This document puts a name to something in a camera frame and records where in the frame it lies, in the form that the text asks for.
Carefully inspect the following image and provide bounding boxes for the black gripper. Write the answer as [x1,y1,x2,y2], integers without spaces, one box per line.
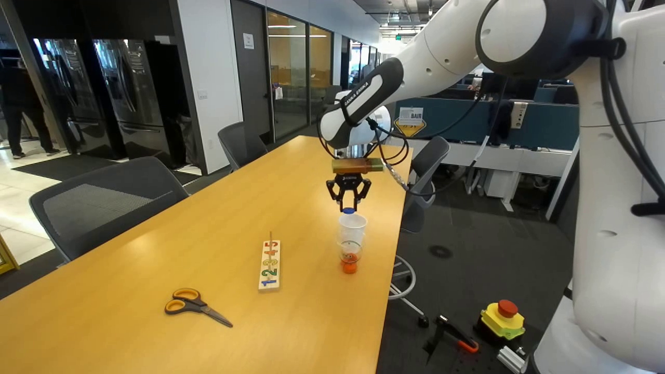
[326,173,373,212]

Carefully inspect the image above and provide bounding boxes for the orange ring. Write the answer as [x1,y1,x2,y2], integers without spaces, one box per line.
[339,254,362,276]

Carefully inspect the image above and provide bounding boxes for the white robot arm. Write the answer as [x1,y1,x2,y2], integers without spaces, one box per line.
[321,0,665,374]

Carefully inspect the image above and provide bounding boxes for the white paper cup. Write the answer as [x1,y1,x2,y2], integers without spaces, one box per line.
[339,215,366,243]

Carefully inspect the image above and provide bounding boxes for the clear plastic cup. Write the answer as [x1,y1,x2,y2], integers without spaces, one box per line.
[339,239,363,274]

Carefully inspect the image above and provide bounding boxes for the wooden number peg board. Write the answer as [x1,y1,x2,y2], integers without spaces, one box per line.
[257,238,283,291]

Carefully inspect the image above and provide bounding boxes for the grey office chair right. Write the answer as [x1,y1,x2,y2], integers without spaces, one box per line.
[218,124,269,168]

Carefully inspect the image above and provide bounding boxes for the grey office chair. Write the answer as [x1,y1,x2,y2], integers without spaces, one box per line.
[29,157,188,262]
[218,124,269,168]

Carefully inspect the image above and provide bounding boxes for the orange black hand tool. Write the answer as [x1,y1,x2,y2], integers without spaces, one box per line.
[425,317,480,356]

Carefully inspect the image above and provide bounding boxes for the yellow red emergency button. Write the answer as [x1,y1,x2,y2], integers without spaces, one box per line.
[480,300,526,342]

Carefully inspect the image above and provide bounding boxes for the grey office chair left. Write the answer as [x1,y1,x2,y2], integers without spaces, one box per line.
[29,157,188,262]

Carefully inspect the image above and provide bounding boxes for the person in dark clothes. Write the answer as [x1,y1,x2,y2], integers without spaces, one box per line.
[0,58,56,159]

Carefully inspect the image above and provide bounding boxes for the orange handled scissors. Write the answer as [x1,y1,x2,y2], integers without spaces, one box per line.
[164,289,232,326]

